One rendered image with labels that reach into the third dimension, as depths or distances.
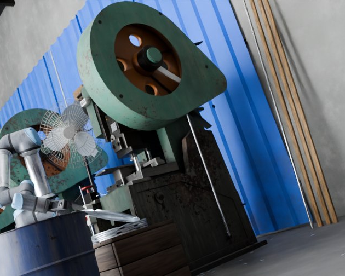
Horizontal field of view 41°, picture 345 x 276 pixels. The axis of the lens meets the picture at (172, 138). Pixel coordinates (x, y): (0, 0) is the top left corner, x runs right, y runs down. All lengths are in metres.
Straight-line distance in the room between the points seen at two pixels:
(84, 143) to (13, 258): 2.19
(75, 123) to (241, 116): 1.37
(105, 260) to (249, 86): 2.13
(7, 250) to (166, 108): 1.44
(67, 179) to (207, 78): 1.81
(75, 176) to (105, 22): 1.91
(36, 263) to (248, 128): 2.51
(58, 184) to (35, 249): 2.61
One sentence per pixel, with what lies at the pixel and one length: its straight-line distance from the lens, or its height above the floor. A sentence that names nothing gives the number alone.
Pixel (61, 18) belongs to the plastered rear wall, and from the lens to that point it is 6.31.
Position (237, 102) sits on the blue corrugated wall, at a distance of 3.93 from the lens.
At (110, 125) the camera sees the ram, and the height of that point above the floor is 1.09.
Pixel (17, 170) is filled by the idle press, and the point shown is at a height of 1.19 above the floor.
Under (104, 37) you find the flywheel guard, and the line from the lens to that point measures 2.83.
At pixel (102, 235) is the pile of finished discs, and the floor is 0.38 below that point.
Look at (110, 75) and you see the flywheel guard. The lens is 2.72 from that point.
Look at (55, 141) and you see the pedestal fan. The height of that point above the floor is 1.29.
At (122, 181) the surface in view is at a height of 0.68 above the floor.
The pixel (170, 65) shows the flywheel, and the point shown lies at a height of 1.32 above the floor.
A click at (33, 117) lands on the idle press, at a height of 1.65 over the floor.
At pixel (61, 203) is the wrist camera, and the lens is 2.30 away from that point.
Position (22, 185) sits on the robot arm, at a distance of 2.45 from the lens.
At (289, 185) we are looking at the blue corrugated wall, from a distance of 3.72.
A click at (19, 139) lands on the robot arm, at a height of 1.03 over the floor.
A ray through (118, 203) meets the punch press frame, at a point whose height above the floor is 0.56.
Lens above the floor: 0.31
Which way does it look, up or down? 10 degrees up
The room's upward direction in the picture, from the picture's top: 19 degrees counter-clockwise
